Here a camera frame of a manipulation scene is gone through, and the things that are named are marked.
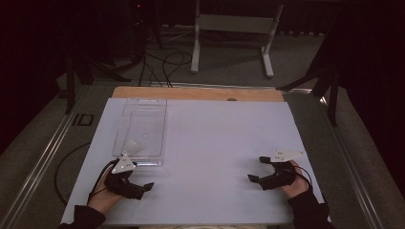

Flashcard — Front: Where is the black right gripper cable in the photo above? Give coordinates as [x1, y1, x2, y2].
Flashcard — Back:
[294, 164, 315, 193]

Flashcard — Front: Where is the person's right hand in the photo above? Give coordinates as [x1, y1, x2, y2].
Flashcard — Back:
[280, 160, 309, 200]

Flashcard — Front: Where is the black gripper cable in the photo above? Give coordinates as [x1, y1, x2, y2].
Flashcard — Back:
[86, 159, 117, 205]
[294, 164, 315, 193]

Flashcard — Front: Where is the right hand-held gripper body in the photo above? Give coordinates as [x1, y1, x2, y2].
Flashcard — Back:
[259, 149, 305, 191]

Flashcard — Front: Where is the clear plastic container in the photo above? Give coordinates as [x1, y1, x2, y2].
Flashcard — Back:
[112, 97, 168, 167]

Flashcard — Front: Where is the bundle of black cables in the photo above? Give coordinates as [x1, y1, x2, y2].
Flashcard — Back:
[137, 47, 193, 89]

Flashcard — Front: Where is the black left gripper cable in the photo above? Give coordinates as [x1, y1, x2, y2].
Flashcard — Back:
[86, 159, 117, 205]

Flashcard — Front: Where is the white board sheet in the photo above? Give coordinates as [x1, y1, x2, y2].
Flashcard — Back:
[60, 97, 326, 227]

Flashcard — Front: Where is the white metal stand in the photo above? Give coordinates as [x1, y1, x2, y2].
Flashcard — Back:
[190, 0, 285, 79]

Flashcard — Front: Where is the black floor cable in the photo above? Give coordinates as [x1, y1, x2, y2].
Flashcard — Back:
[53, 141, 92, 206]

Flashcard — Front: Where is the black rectangular floor frame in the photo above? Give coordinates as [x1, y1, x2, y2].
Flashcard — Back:
[71, 113, 96, 127]

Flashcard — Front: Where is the black tripod stand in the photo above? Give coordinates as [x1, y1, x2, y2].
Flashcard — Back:
[64, 52, 132, 115]
[276, 30, 341, 127]

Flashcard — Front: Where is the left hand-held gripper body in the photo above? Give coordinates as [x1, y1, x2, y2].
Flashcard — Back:
[104, 156, 144, 200]

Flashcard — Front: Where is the person's left hand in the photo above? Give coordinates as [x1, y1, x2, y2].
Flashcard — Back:
[87, 176, 123, 215]

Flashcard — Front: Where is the metal floor rail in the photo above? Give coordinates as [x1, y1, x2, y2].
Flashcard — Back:
[0, 85, 92, 229]
[319, 94, 385, 229]

